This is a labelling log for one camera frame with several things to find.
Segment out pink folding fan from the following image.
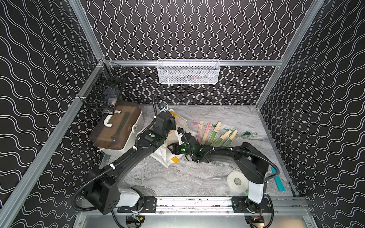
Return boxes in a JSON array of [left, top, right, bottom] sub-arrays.
[[192, 120, 204, 143], [201, 123, 213, 144]]

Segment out green folding fan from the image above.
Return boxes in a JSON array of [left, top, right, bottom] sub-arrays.
[[222, 130, 252, 147], [211, 130, 232, 146], [208, 121, 222, 143]]

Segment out white tote bag yellow handles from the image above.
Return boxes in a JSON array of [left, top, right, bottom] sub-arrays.
[[150, 109, 191, 168]]

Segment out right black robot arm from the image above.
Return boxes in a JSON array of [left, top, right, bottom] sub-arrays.
[[167, 128, 280, 213]]

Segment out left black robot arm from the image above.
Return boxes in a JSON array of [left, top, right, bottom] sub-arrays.
[[71, 111, 176, 215]]

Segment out white storage box brown lid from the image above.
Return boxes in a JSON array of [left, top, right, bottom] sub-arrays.
[[89, 101, 144, 158]]

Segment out white tape roll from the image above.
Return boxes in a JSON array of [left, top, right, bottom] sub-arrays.
[[227, 171, 249, 193]]

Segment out teal flat stick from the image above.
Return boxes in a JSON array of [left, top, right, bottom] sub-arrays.
[[271, 167, 286, 192]]

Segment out white wire mesh basket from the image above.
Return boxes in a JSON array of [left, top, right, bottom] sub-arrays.
[[156, 59, 221, 84]]

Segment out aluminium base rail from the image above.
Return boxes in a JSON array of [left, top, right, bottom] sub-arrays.
[[72, 195, 317, 228]]

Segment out black wire basket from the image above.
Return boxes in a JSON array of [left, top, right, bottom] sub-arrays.
[[80, 62, 129, 116]]

